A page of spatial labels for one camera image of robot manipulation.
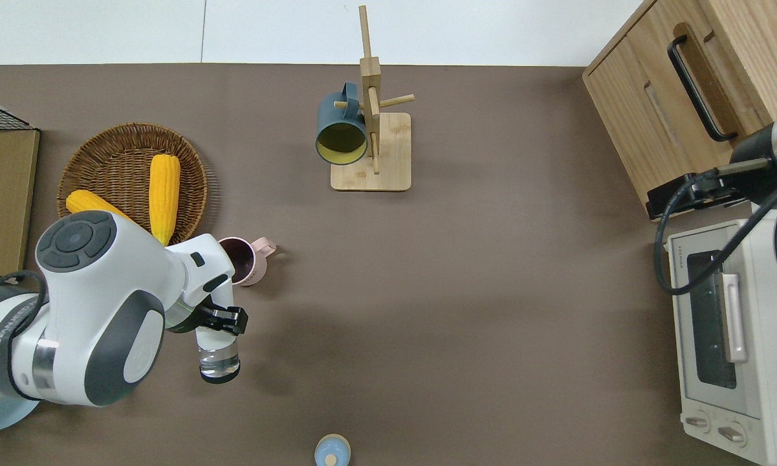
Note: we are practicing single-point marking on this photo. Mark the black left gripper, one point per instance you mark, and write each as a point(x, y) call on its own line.
point(200, 320)

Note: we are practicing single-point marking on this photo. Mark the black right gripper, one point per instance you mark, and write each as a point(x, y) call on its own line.
point(718, 191)

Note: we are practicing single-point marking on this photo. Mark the white water bottle glass base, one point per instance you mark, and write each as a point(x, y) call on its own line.
point(218, 359)

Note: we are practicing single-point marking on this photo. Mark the pink mug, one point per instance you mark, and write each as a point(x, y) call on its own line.
point(255, 268)

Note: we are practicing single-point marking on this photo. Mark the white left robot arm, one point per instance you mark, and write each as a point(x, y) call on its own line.
point(103, 310)

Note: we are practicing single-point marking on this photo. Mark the yellow corn cob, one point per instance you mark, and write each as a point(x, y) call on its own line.
point(87, 202)
point(165, 194)

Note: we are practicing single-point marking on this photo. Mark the wooden cabinet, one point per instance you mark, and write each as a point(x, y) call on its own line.
point(737, 39)

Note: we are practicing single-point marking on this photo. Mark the white toaster oven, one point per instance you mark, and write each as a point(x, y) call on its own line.
point(770, 362)

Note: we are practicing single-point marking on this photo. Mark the brown table mat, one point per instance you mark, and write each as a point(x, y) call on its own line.
point(492, 291)

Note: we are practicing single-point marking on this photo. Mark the brown wicker basket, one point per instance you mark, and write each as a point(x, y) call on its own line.
point(110, 162)

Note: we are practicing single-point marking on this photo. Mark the wooden mug tree stand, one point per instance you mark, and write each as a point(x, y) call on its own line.
point(388, 175)

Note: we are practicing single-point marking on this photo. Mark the dark blue mug yellow inside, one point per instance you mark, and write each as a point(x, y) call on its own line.
point(336, 107)

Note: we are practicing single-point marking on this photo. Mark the light blue plate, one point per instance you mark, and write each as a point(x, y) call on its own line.
point(3, 414)

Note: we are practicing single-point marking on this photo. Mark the wooden shelf box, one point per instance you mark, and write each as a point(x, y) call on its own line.
point(3, 207)

